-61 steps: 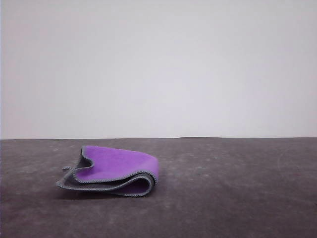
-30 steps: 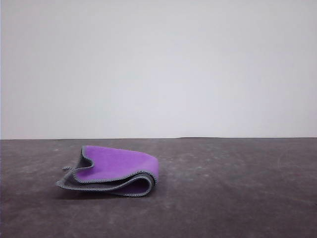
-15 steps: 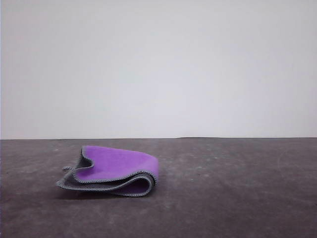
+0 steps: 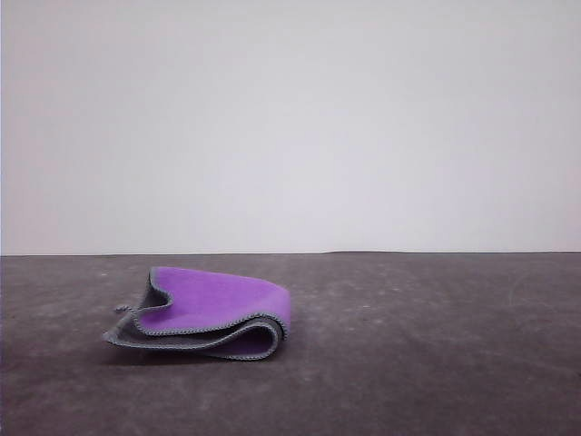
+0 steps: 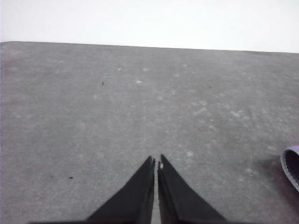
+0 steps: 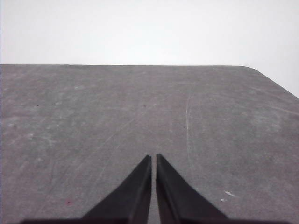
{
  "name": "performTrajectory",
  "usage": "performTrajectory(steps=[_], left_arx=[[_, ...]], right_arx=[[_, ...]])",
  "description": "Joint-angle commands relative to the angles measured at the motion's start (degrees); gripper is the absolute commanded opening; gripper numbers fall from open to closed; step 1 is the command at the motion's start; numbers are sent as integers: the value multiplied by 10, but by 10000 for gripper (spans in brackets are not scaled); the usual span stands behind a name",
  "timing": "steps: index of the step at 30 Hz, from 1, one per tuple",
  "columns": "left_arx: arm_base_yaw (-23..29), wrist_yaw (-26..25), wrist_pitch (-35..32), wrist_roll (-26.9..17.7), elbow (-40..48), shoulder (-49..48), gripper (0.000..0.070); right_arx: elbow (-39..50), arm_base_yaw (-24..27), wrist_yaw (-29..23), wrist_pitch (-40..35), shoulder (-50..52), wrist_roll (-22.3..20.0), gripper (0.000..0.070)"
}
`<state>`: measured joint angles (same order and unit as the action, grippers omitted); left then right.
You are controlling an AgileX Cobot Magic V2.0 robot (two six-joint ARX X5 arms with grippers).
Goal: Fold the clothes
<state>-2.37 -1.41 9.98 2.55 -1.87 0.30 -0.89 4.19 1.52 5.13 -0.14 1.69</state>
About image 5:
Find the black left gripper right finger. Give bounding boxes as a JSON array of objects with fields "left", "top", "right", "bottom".
[{"left": 157, "top": 154, "right": 228, "bottom": 224}]

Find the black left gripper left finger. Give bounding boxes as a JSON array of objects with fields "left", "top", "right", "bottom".
[{"left": 85, "top": 155, "right": 156, "bottom": 224}]

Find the purple towel with grey hem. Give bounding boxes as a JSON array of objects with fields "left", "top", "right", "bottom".
[{"left": 280, "top": 145, "right": 299, "bottom": 193}]

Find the grey table cloth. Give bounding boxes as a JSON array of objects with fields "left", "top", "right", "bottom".
[{"left": 0, "top": 41, "right": 299, "bottom": 224}]

